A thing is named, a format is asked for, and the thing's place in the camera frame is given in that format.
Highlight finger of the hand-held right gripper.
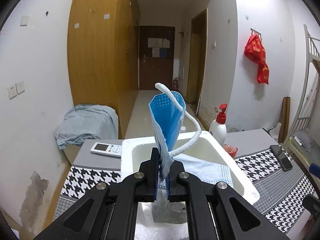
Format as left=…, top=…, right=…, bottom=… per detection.
left=303, top=194, right=320, bottom=220
left=309, top=162, right=320, bottom=178

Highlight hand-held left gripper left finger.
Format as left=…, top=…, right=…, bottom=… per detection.
left=32, top=147, right=161, bottom=240

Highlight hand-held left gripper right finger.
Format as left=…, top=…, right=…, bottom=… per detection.
left=165, top=160, right=288, bottom=240

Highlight white foam box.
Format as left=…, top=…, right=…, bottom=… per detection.
left=121, top=130, right=260, bottom=240

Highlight grey clothing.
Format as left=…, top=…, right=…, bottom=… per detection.
left=294, top=131, right=313, bottom=153

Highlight black smartphone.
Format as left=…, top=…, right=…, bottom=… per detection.
left=270, top=144, right=293, bottom=172

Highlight white plastic bag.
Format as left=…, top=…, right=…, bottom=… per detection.
left=269, top=122, right=282, bottom=140

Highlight wooden planks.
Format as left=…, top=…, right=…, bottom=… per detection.
left=280, top=97, right=291, bottom=143

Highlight white remote control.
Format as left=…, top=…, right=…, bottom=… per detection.
left=90, top=142, right=123, bottom=158

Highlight red snack packet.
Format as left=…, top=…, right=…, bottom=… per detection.
left=222, top=144, right=238, bottom=159

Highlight houndstooth tablecloth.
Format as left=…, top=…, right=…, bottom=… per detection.
left=61, top=147, right=317, bottom=220

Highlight white pump bottle red cap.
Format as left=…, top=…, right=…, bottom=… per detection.
left=209, top=104, right=227, bottom=145

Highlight grey-blue bedsheet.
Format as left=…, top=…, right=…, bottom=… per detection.
left=55, top=104, right=118, bottom=150

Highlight red plastic bag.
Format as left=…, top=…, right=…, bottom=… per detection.
left=244, top=35, right=266, bottom=63
left=257, top=61, right=270, bottom=85

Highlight dark brown door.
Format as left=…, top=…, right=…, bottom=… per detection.
left=139, top=26, right=175, bottom=90

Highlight metal bunk bed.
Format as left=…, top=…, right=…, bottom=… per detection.
left=285, top=24, right=320, bottom=155

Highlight wooden wardrobe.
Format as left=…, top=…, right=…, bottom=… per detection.
left=67, top=0, right=140, bottom=139

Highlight wooden door frame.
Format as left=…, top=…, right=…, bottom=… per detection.
left=186, top=9, right=208, bottom=115

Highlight white wall socket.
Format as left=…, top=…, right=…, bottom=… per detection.
left=7, top=84, right=17, bottom=100

